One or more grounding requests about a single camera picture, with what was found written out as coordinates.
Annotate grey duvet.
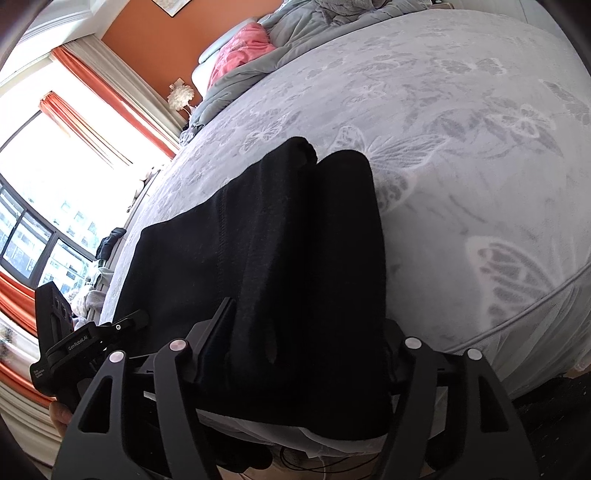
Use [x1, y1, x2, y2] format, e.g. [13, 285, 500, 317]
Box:
[178, 0, 435, 139]

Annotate black cable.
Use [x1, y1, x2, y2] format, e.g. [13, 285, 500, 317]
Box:
[272, 443, 384, 476]

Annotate large window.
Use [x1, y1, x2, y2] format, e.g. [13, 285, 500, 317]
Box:
[0, 60, 171, 296]

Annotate bed with grey butterfly cover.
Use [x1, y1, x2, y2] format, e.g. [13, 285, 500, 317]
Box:
[99, 7, 591, 457]

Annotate person's left hand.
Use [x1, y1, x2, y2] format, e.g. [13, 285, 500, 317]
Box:
[50, 401, 75, 440]

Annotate grey knit blanket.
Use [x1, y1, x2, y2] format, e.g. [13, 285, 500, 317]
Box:
[69, 272, 112, 324]

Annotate white feather lamp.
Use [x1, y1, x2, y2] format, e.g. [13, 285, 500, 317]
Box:
[167, 78, 197, 121]

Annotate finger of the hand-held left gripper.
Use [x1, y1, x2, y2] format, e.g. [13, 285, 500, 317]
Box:
[99, 310, 151, 337]

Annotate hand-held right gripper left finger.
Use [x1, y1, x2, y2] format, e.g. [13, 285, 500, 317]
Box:
[58, 296, 237, 480]

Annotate black pants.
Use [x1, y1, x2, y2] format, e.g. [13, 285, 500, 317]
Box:
[108, 136, 393, 437]

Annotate pink pillow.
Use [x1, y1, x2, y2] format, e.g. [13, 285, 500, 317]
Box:
[207, 23, 278, 93]

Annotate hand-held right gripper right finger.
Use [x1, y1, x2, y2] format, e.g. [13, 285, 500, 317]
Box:
[365, 318, 541, 480]

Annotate orange and beige curtain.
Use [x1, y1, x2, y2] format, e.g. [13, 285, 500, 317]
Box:
[51, 37, 185, 158]
[0, 270, 58, 411]

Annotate dark blue clothes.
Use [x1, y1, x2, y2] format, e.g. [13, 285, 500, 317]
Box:
[96, 226, 127, 259]

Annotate sheer orange striped curtain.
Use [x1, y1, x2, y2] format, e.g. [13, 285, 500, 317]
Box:
[39, 91, 134, 166]

